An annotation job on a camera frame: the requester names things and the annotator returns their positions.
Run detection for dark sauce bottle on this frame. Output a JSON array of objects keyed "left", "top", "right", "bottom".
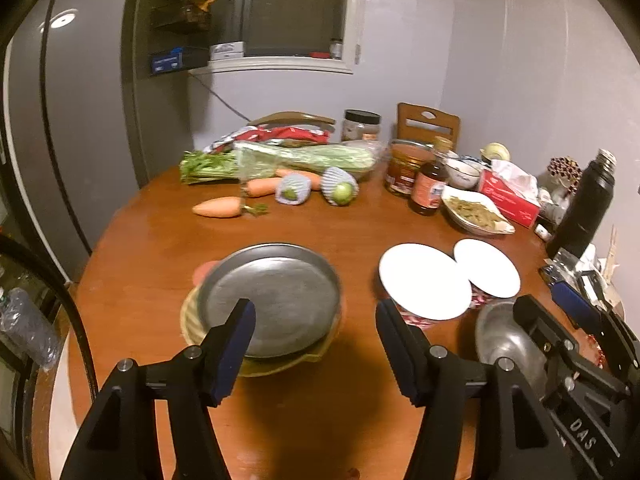
[{"left": 408, "top": 157, "right": 450, "bottom": 217}]

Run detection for red tissue box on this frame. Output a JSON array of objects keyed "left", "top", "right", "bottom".
[{"left": 477, "top": 158, "right": 542, "bottom": 230}]

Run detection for thin wall cable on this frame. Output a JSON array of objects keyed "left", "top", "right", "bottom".
[{"left": 189, "top": 71, "right": 252, "bottom": 124}]

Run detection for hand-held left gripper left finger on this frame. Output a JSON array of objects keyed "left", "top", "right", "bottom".
[{"left": 60, "top": 298, "right": 257, "bottom": 480}]

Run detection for round metal plate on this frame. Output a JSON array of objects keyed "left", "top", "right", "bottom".
[{"left": 195, "top": 243, "right": 345, "bottom": 360}]

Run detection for bagged celery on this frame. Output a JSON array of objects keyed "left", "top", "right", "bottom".
[{"left": 179, "top": 140, "right": 382, "bottom": 185}]

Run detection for pink plate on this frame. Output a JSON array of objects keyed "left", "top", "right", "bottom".
[{"left": 192, "top": 261, "right": 221, "bottom": 287}]

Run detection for red bead string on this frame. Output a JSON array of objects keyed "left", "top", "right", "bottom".
[{"left": 584, "top": 334, "right": 607, "bottom": 362}]

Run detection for blue box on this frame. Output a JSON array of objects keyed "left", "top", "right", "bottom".
[{"left": 149, "top": 48, "right": 184, "bottom": 76}]

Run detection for white dish of green vegetables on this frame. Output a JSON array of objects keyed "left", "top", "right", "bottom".
[{"left": 441, "top": 184, "right": 516, "bottom": 237}]

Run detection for pale tape roll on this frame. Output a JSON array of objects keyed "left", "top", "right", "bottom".
[{"left": 480, "top": 142, "right": 511, "bottom": 164}]

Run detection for white flat box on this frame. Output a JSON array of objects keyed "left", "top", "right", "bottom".
[{"left": 208, "top": 41, "right": 245, "bottom": 61}]

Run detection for dark window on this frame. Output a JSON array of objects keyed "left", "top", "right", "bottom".
[{"left": 220, "top": 0, "right": 362, "bottom": 75}]

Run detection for wooden chair with curved back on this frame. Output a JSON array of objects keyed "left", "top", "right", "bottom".
[{"left": 247, "top": 111, "right": 336, "bottom": 129}]

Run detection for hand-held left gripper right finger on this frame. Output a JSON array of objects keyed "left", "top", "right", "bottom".
[{"left": 375, "top": 298, "right": 566, "bottom": 480}]

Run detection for black-lidded plastic jar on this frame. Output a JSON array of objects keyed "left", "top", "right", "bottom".
[{"left": 341, "top": 109, "right": 382, "bottom": 144}]

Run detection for red snack bag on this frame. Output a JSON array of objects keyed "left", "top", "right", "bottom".
[{"left": 207, "top": 126, "right": 334, "bottom": 154}]

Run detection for grey refrigerator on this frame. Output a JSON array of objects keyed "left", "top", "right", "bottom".
[{"left": 0, "top": 0, "right": 148, "bottom": 281}]

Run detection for wooden chair with cutout back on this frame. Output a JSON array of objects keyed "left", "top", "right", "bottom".
[{"left": 396, "top": 102, "right": 461, "bottom": 152}]

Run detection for wooden clip sticks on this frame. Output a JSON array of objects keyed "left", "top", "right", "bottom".
[{"left": 602, "top": 224, "right": 621, "bottom": 282}]

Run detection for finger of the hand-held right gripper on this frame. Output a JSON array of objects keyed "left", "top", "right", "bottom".
[
  {"left": 514, "top": 294, "right": 630, "bottom": 411},
  {"left": 549, "top": 279, "right": 640, "bottom": 377}
]

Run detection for black hoop cable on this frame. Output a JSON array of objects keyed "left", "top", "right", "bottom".
[{"left": 0, "top": 234, "right": 99, "bottom": 402}]

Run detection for carrot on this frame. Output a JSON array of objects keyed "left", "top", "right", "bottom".
[
  {"left": 192, "top": 196, "right": 269, "bottom": 219},
  {"left": 243, "top": 177, "right": 284, "bottom": 198},
  {"left": 274, "top": 168, "right": 324, "bottom": 191}
]

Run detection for orange-capped bottle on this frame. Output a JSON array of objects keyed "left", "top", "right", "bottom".
[{"left": 430, "top": 135, "right": 454, "bottom": 162}]

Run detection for stainless steel bowl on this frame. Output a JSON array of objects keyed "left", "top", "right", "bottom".
[{"left": 474, "top": 301, "right": 551, "bottom": 387}]

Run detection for yellow shell-shaped plate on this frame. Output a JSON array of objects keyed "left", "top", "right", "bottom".
[{"left": 180, "top": 285, "right": 347, "bottom": 379}]

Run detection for clear plastic bottle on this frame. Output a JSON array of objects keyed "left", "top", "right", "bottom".
[{"left": 0, "top": 287, "right": 61, "bottom": 372}]

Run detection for chili sauce jar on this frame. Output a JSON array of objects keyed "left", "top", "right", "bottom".
[{"left": 384, "top": 142, "right": 434, "bottom": 196}]

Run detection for black thermos flask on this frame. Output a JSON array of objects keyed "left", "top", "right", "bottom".
[{"left": 545, "top": 148, "right": 617, "bottom": 260}]

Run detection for green fruit in foam net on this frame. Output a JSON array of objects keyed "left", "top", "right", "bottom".
[
  {"left": 274, "top": 172, "right": 314, "bottom": 206},
  {"left": 321, "top": 166, "right": 360, "bottom": 207}
]

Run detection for white ceramic bowl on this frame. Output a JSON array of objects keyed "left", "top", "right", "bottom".
[{"left": 444, "top": 157, "right": 484, "bottom": 190}]

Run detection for white-lidded instant noodle bowl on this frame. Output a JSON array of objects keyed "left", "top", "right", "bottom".
[{"left": 378, "top": 243, "right": 474, "bottom": 329}]

